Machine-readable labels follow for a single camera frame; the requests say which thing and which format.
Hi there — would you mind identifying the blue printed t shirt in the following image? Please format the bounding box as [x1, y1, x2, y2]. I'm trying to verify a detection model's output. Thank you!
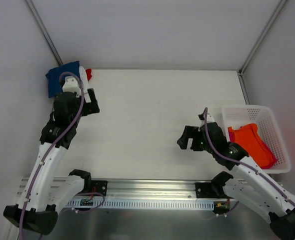
[45, 61, 80, 99]

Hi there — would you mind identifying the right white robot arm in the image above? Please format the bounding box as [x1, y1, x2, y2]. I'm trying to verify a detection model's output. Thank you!
[177, 122, 295, 240]

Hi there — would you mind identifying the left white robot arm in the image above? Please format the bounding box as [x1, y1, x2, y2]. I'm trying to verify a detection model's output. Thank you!
[3, 88, 100, 237]

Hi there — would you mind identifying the folded white t shirt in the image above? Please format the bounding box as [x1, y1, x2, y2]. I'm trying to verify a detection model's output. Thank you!
[79, 66, 90, 90]

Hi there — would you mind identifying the folded red t shirt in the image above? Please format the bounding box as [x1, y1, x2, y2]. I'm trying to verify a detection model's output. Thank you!
[85, 68, 93, 82]

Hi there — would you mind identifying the white plastic basket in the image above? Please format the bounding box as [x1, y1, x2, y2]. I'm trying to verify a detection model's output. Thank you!
[221, 105, 292, 174]

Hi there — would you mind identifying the orange t shirt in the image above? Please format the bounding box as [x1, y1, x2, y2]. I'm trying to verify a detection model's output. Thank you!
[227, 122, 276, 168]

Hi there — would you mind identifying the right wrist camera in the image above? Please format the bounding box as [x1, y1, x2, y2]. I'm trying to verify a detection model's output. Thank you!
[198, 113, 216, 128]

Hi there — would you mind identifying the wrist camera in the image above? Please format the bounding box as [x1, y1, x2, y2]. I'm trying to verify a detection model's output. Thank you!
[62, 75, 91, 103]
[198, 113, 216, 128]

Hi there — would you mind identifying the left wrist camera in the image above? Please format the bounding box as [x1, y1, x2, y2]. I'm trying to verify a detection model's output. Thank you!
[62, 75, 91, 103]

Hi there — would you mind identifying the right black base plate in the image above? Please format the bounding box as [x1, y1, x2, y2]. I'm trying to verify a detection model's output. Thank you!
[194, 182, 219, 199]

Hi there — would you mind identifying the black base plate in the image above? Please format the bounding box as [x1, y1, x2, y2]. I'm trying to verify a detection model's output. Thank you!
[194, 182, 219, 199]
[89, 180, 108, 196]

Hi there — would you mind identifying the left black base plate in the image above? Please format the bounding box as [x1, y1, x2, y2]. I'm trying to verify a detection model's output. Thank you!
[89, 180, 108, 196]

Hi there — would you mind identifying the aluminium mounting rail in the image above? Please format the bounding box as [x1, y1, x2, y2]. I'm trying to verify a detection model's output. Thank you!
[16, 176, 238, 198]

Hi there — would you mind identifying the white slotted cable duct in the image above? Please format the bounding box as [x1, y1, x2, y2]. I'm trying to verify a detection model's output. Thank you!
[65, 198, 215, 211]

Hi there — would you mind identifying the left aluminium frame post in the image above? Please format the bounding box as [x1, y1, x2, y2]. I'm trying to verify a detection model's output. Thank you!
[24, 0, 64, 66]

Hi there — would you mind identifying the aluminium frame post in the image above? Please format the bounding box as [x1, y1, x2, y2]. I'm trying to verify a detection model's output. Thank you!
[238, 0, 288, 76]
[24, 0, 64, 66]

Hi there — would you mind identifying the right aluminium frame post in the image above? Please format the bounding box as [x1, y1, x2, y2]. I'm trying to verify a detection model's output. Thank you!
[238, 0, 288, 76]

